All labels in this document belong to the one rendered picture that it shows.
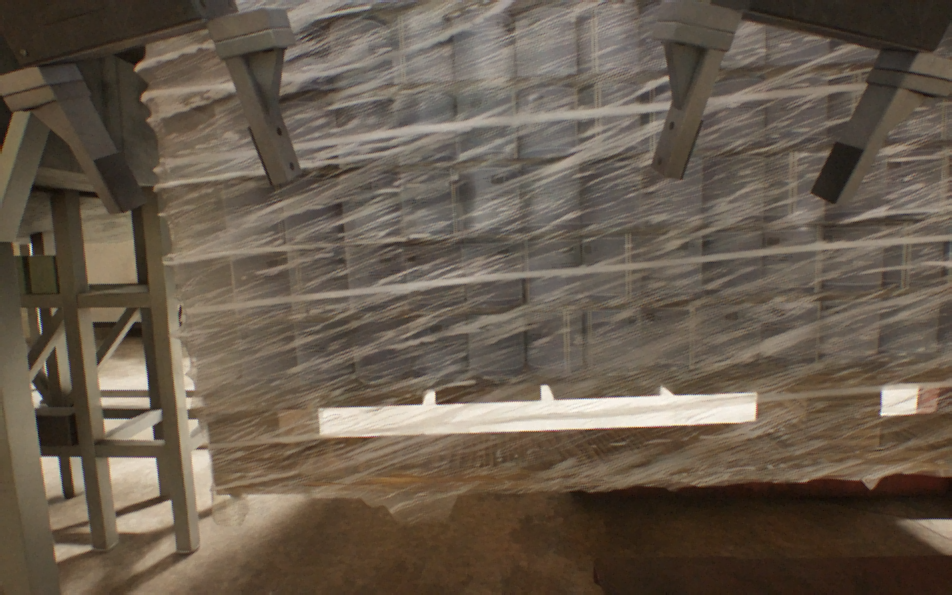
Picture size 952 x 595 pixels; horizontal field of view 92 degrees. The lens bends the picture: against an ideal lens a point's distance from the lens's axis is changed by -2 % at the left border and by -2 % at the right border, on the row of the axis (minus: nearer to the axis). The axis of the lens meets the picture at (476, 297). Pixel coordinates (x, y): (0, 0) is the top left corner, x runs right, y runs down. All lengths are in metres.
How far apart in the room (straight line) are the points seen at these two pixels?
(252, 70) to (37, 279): 1.04
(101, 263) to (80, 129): 3.77
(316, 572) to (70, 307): 0.76
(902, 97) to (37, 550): 1.02
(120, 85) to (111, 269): 3.09
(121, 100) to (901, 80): 1.10
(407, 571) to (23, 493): 0.67
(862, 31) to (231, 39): 0.37
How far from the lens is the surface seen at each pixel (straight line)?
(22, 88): 0.45
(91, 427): 1.34
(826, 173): 0.44
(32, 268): 1.35
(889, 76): 0.43
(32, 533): 0.89
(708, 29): 0.34
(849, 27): 0.38
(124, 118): 1.12
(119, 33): 0.38
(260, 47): 0.34
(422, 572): 1.14
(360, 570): 1.17
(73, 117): 0.44
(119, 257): 4.11
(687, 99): 0.35
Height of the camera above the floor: 0.69
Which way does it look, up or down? 7 degrees down
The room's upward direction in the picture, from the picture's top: 1 degrees counter-clockwise
